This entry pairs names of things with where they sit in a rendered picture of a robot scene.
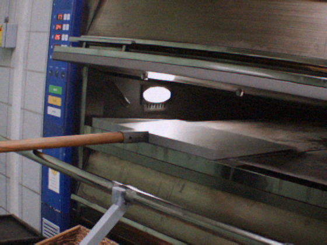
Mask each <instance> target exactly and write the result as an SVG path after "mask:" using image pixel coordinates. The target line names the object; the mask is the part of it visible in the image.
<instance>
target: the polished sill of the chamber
mask: <svg viewBox="0 0 327 245"><path fill-rule="evenodd" d="M104 133H112V132H110V131H106V130H103V129H99V128H95V127H93V126H92V125H84V135H90V134H104ZM108 145H111V146H115V147H118V148H122V149H125V150H127V151H131V152H134V153H138V154H140V155H144V156H148V157H151V158H154V159H158V160H161V161H164V162H168V163H171V164H174V165H178V166H181V167H185V168H187V169H190V170H194V171H197V172H201V173H204V174H208V175H210V176H214V177H217V178H220V179H223V180H227V181H230V182H232V181H233V182H235V183H238V184H242V185H244V186H248V187H250V188H252V187H253V188H256V189H258V190H262V191H265V192H269V193H273V194H276V195H281V196H283V197H286V198H291V199H294V200H296V201H301V202H304V203H307V204H311V205H315V206H318V207H321V208H326V209H327V185H326V184H321V183H317V182H313V181H309V180H306V179H303V178H298V177H294V176H291V175H286V174H283V173H279V172H276V171H272V170H266V169H263V168H260V167H256V166H252V165H249V164H246V163H240V162H236V161H233V160H229V159H217V160H211V159H207V158H204V157H201V156H197V155H192V154H189V153H186V152H182V151H179V150H175V149H171V148H167V147H164V146H161V145H157V144H154V143H149V142H139V143H127V144H122V143H110V144H108Z"/></svg>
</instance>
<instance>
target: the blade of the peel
mask: <svg viewBox="0 0 327 245"><path fill-rule="evenodd" d="M92 126H93V127H95V128H99V129H102V130H106V131H110V132H118V131H124V130H139V129H143V130H147V131H149V136H148V142H149V143H153V144H157V145H161V146H164V147H167V148H171V149H175V150H177V151H182V152H186V153H189V154H192V155H197V156H201V157H203V158H207V159H211V160H217V159H226V158H235V157H240V156H248V155H252V154H258V153H266V152H274V151H283V150H288V149H296V147H293V146H288V145H284V144H281V143H277V142H272V141H267V140H264V139H260V138H258V139H257V138H252V137H250V136H245V135H240V134H235V133H233V132H228V131H223V130H220V129H215V128H210V127H205V126H202V125H199V124H195V123H191V122H185V121H181V120H155V119H134V118H93V125H92Z"/></svg>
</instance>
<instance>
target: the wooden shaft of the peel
mask: <svg viewBox="0 0 327 245"><path fill-rule="evenodd" d="M122 141H123V134H122V133H121V132H112V133H104V134H90V135H76V136H70V135H68V136H54V137H46V138H33V139H20V140H12V141H0V153H8V152H19V151H30V150H34V151H36V150H42V149H54V148H66V147H73V146H91V145H103V144H116V143H122Z"/></svg>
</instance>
